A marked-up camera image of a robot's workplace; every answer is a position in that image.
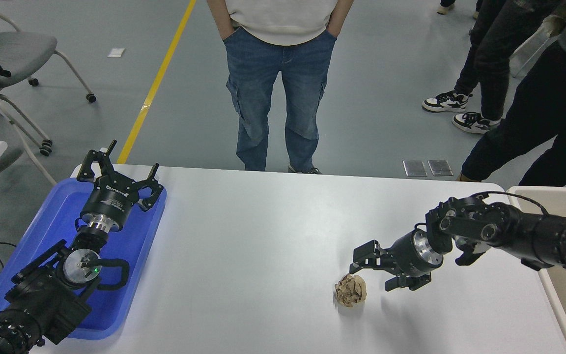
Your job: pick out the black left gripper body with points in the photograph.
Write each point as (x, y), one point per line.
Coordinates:
(108, 204)

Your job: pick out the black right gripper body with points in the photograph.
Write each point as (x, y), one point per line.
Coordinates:
(405, 255)

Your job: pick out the tan paper ball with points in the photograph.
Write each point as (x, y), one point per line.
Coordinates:
(351, 291)

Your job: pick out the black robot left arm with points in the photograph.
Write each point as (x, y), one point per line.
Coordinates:
(42, 300)

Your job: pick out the person's right forearm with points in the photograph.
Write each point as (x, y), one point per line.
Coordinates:
(219, 17)

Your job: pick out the person's left forearm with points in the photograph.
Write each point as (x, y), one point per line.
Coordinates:
(341, 17)

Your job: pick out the blue plastic tray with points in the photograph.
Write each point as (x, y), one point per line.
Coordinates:
(57, 216)

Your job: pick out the metal floor plate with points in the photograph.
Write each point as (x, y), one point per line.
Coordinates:
(440, 168)
(415, 168)

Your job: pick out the white paper scrap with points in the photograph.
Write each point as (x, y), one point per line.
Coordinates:
(116, 52)

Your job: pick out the grey wheeled office chair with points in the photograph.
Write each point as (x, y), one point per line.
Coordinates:
(22, 51)

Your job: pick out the large pale bin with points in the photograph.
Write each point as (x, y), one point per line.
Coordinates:
(565, 305)

